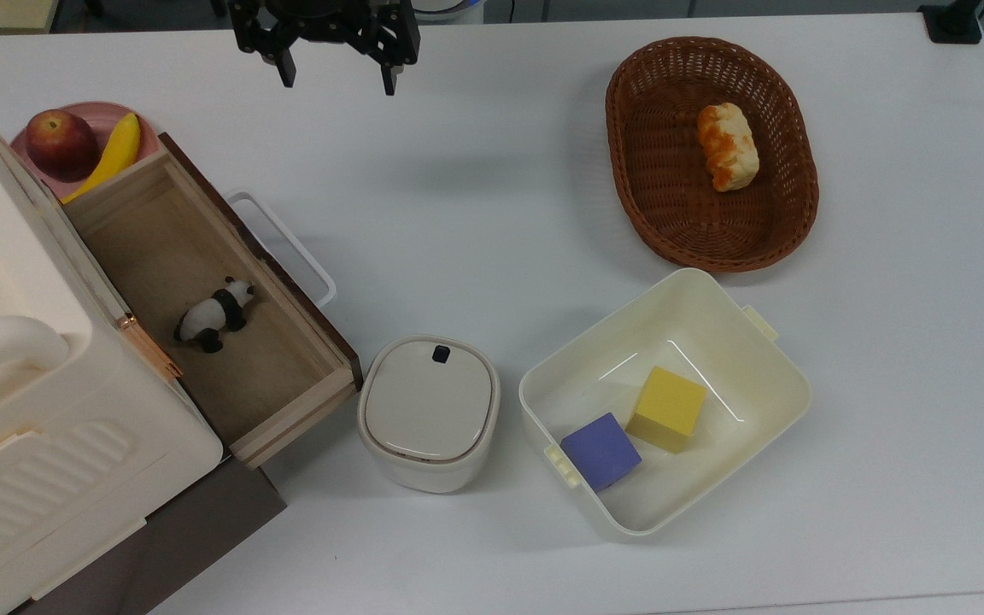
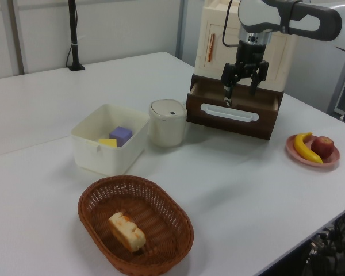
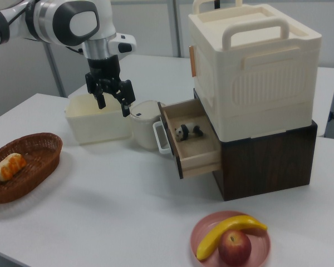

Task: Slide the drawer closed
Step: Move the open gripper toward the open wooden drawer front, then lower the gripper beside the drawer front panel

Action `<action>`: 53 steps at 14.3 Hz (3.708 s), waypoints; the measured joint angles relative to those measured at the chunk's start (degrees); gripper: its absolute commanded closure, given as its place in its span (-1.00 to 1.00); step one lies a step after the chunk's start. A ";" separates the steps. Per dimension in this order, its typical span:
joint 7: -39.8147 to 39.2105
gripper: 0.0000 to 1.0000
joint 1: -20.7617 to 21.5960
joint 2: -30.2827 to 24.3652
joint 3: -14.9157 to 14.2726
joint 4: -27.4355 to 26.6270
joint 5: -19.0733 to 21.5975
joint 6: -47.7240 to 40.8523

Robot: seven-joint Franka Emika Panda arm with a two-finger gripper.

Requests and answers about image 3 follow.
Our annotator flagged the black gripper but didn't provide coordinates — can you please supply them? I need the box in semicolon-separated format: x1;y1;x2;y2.
85;55;136;118

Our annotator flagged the wooden drawer with white handle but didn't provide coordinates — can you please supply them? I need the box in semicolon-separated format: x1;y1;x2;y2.
152;98;222;180

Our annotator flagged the dark wood drawer cabinet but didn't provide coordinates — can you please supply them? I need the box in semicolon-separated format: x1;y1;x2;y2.
193;88;319;202

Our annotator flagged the white open plastic bin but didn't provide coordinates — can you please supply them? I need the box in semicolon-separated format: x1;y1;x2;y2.
65;93;133;146

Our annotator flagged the white lidded trash can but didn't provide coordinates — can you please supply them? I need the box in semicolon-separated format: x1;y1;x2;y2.
129;100;164;151

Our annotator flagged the toy panda figure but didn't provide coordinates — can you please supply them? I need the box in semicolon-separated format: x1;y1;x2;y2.
174;123;205;142

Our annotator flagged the brown wicker basket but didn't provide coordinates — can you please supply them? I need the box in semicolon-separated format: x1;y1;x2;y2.
0;132;64;205

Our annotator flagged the toy bread piece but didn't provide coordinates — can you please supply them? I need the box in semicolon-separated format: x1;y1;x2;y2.
0;152;27;182

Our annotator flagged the cream plastic storage cabinet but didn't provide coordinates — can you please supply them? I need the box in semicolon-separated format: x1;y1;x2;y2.
188;0;323;139

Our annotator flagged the yellow toy banana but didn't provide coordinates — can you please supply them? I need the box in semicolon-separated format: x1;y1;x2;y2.
196;215;268;261

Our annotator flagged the red toy apple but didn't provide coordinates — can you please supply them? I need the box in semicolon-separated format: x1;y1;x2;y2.
218;230;252;266

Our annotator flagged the pink plate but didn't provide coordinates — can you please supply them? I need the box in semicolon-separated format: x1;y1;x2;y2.
190;210;272;267

